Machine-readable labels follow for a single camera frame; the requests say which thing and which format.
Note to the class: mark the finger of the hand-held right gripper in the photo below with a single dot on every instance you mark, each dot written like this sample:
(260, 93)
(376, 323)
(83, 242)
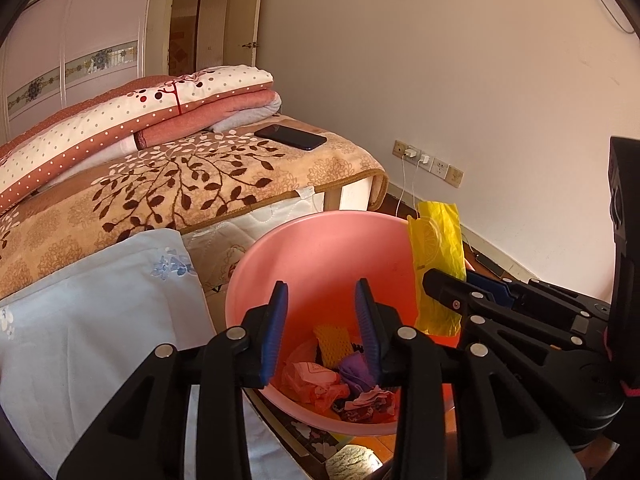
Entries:
(492, 287)
(500, 320)

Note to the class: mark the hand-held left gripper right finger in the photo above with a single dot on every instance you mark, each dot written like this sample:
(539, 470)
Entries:
(367, 330)

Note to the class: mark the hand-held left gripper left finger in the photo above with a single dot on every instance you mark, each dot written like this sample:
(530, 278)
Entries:
(272, 330)

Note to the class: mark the yellow foam fruit net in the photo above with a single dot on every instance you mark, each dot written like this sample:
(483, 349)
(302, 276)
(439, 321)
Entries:
(334, 347)

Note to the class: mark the purple wrapper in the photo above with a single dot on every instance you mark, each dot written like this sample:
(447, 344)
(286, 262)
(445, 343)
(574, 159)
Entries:
(357, 367)

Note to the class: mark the clear orange plastic bag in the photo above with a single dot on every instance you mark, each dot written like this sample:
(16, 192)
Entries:
(305, 377)

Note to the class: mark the yellow plastic bag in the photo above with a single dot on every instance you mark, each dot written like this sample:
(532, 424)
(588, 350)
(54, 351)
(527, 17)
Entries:
(437, 245)

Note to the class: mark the red blue wrapper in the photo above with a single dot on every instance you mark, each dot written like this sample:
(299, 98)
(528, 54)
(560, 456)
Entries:
(367, 402)

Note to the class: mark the pink plastic bucket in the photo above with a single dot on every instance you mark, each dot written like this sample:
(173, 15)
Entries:
(320, 250)

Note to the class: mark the dark patterned mat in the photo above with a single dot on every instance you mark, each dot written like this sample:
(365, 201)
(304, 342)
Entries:
(300, 435)

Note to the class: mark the light blue floral cloth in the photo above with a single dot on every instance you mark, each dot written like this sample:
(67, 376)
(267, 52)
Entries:
(100, 320)

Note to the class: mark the brown leaf pattern blanket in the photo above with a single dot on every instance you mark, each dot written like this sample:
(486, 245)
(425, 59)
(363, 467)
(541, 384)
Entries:
(175, 180)

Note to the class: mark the black smartphone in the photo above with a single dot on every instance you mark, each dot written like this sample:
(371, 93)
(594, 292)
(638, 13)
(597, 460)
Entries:
(290, 136)

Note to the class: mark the folded pink blanket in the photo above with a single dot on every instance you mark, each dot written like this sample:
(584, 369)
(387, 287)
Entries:
(200, 117)

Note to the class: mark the dotted tree print quilt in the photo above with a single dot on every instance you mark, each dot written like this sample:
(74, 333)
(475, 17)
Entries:
(125, 115)

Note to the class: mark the brown sliding door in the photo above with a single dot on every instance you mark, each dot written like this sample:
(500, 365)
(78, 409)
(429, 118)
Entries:
(200, 30)

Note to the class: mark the white room door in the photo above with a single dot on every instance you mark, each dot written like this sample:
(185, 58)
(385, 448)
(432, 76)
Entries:
(247, 15)

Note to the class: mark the white wardrobe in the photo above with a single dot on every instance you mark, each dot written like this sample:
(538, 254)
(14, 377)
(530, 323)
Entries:
(75, 45)

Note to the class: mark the row of wall sockets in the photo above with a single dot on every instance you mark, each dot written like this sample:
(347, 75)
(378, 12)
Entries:
(440, 166)

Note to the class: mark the wooden bed frame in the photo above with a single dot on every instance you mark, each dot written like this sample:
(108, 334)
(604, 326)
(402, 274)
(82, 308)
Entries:
(357, 192)

